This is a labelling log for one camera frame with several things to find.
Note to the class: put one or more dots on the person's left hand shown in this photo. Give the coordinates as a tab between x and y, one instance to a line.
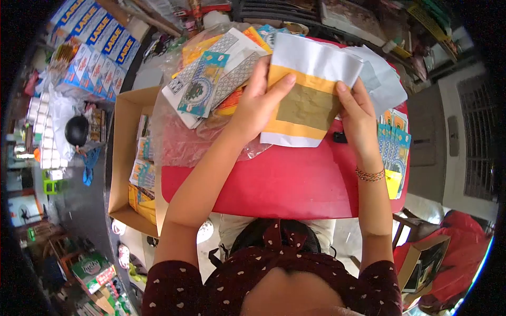
253	110

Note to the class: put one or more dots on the person's right hand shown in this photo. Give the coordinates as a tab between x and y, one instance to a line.
360	122

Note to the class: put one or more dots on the person's left index finger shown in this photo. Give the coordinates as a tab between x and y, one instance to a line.
261	71

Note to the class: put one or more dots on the person's right index finger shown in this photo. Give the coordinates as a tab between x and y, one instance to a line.
363	90

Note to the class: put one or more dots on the person's right thumb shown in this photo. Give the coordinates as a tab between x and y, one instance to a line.
344	96

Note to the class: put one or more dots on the person's left thumb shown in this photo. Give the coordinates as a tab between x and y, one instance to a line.
283	87

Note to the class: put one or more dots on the white yellow gold paper sheet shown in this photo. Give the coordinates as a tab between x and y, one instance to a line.
312	71

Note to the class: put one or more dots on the pile of white paper sheets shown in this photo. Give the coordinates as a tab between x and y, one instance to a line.
385	85

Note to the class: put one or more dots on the silver patterned paper packet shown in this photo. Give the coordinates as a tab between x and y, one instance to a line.
233	77

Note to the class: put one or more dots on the small black object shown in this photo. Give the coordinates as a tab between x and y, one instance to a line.
340	137

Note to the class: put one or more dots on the pile of yellow orange packets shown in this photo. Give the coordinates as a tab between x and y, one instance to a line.
233	103

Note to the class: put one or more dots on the teal printed paper packet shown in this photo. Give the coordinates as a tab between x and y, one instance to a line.
201	85

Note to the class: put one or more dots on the black plastic crate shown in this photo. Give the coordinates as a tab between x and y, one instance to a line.
276	10

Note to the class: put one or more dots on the row of blue printed packets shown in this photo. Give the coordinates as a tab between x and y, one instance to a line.
395	154

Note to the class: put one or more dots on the red plastic table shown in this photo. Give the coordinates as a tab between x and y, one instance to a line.
284	181

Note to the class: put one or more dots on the clear plastic bag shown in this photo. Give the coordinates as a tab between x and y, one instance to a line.
185	138

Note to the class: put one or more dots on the wooden chair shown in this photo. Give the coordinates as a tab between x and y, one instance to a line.
405	227

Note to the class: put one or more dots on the pile of packets in box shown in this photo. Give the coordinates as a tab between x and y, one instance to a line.
144	170

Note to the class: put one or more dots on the stack of blue white cartons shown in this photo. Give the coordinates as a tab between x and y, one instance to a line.
99	47

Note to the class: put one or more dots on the open cardboard box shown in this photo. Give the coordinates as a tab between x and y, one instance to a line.
120	158

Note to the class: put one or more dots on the small cardboard box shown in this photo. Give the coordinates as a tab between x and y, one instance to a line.
423	264

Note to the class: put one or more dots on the person's body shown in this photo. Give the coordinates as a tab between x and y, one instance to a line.
272	276

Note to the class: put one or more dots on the red bag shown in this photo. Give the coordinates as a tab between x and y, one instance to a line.
466	252

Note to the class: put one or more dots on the black round helmet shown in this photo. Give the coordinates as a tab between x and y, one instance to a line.
76	131

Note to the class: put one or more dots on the blue cloth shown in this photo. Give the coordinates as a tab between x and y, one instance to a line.
90	166

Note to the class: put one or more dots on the stack of small white boxes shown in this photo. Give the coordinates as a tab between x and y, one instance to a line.
45	134

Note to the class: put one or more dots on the green plastic stool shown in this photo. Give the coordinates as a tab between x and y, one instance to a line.
53	183

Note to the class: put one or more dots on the green printed cartons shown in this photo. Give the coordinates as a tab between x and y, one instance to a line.
99	280

